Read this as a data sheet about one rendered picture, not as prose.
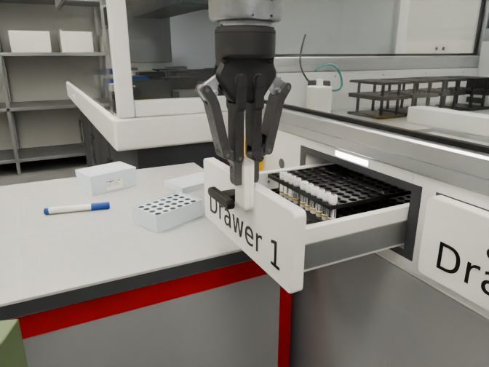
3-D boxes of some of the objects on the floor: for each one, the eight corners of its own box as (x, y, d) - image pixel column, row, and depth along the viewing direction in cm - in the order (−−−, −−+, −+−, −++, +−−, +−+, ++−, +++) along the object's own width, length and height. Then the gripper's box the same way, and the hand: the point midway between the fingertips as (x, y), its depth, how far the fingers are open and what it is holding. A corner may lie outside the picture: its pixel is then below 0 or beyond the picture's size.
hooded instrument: (135, 361, 154) (75, -244, 99) (81, 204, 312) (46, -63, 257) (378, 283, 205) (427, -144, 150) (226, 182, 363) (223, -45, 308)
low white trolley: (35, 650, 80) (-52, 315, 56) (32, 411, 132) (-13, 187, 109) (289, 507, 104) (302, 234, 81) (201, 354, 157) (193, 162, 134)
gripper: (207, 21, 44) (211, 225, 52) (307, 25, 50) (298, 208, 57) (184, 25, 51) (191, 205, 58) (275, 28, 56) (271, 192, 64)
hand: (244, 183), depth 56 cm, fingers closed, pressing on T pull
